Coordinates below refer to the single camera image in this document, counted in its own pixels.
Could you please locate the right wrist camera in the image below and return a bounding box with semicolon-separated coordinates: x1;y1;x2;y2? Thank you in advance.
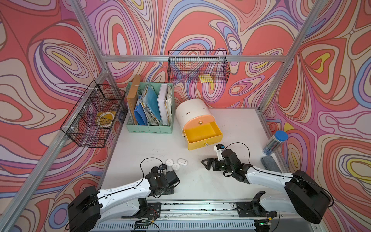
214;144;225;161

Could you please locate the blue folder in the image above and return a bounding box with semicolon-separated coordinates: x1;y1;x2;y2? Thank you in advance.
134;100;148;126

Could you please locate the blue-capped clear tube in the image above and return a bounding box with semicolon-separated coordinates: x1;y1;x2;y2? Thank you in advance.
262;130;288;156

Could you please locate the black wire basket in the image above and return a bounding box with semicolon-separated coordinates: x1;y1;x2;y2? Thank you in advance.
60;80;128;148
168;49;231;84

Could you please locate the yellow sticky note pad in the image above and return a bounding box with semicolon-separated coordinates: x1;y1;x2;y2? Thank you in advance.
198;74;214;83

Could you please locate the teal folder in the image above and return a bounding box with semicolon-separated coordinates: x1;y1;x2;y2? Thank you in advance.
143;85;161;126

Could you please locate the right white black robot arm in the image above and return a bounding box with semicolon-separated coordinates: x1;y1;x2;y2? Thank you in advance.
202;149;331;224

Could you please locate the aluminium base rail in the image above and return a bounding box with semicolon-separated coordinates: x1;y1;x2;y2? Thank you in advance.
91;199;326;232

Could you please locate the white three-drawer cabinet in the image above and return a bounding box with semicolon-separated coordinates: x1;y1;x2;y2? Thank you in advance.
175;99;213;136

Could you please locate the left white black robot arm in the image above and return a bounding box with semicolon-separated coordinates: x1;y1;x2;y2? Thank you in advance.
66;167;180;232

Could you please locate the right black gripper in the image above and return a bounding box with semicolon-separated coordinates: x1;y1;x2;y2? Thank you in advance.
202;158;234;173

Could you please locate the yellow tape roll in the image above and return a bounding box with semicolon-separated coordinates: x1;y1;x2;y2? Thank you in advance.
97;112;116;128

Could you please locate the rear black wire basket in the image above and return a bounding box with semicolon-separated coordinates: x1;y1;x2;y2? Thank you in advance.
168;49;231;84

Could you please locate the brown folder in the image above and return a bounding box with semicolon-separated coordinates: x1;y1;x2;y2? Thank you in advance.
127;75;141;125

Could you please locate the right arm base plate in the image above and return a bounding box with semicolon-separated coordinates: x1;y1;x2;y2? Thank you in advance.
233;202;278;218

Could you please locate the yellow drawer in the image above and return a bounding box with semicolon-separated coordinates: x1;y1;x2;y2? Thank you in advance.
183;122;223;150

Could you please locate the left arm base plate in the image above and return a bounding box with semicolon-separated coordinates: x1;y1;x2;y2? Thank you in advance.
121;203;161;220

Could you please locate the green file organizer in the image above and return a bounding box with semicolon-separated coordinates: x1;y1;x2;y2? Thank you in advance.
126;82;175;134

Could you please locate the left black wire basket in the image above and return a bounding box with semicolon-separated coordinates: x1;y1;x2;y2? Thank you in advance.
60;80;128;148

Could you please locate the white oblong earphone case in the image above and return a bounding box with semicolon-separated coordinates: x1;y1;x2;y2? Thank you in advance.
177;158;188;166

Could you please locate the white binder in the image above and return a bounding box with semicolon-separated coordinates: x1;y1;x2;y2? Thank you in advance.
157;83;169;126

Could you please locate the white round earphone case upper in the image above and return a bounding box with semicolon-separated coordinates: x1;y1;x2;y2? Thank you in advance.
165;159;174;167

